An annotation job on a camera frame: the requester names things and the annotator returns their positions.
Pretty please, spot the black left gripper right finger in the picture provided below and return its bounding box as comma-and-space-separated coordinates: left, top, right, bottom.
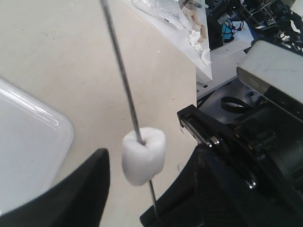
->
140, 144, 265, 227

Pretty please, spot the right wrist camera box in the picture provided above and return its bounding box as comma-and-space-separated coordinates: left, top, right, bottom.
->
237, 40, 303, 103

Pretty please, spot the white plastic tray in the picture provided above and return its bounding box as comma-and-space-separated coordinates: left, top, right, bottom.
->
0, 80, 74, 214

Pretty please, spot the crumpled white tissue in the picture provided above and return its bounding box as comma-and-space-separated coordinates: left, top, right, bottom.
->
188, 30, 212, 66

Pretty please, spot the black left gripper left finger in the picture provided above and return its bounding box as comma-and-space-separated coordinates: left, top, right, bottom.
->
0, 148, 110, 227

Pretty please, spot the white side table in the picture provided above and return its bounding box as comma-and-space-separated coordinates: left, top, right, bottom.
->
127, 0, 212, 84

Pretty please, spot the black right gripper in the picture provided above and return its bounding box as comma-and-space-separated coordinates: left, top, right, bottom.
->
177, 96, 303, 227

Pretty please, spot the white marshmallow bottom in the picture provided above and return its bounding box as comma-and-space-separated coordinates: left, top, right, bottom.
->
122, 127, 166, 186

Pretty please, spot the clear plastic marshmallow bag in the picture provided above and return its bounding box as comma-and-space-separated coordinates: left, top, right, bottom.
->
131, 0, 191, 31

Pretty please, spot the background robot equipment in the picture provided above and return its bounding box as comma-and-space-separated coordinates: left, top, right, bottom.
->
205, 0, 303, 52

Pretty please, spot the thin metal skewer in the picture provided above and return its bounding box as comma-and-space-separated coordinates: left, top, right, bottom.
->
100, 0, 159, 218

